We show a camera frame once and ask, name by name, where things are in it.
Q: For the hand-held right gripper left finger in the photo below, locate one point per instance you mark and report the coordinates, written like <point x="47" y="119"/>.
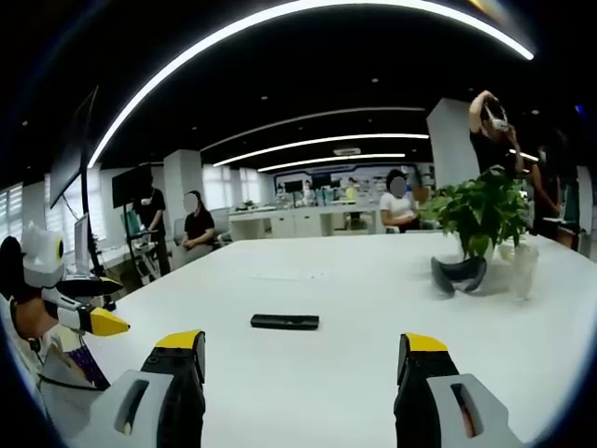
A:
<point x="175" y="396"/>

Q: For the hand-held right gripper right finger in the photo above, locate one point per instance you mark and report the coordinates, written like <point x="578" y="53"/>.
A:
<point x="422" y="396"/>

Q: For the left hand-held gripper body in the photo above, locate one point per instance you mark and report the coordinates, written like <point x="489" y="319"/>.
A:
<point x="42" y="261"/>

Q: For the black remote control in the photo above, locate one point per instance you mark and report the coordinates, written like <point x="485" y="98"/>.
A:
<point x="285" y="321"/>

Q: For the purple keyboard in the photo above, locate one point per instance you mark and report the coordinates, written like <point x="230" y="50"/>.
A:
<point x="88" y="366"/>

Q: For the black monitor on stand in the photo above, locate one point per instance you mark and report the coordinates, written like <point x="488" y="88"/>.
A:
<point x="133" y="186"/>

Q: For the black headset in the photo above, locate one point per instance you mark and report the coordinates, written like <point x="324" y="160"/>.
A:
<point x="459" y="275"/>

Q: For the clear plastic cup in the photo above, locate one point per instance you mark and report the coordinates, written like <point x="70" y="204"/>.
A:
<point x="522" y="270"/>

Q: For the green potted plant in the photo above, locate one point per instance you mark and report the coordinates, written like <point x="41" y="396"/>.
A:
<point x="482" y="210"/>

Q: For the white counter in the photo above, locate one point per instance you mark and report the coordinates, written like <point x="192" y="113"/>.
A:
<point x="298" y="221"/>

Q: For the white headset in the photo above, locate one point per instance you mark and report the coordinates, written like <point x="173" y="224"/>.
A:
<point x="496" y="119"/>

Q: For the curved ceiling light strip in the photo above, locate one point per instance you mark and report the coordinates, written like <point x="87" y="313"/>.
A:
<point x="298" y="51"/>

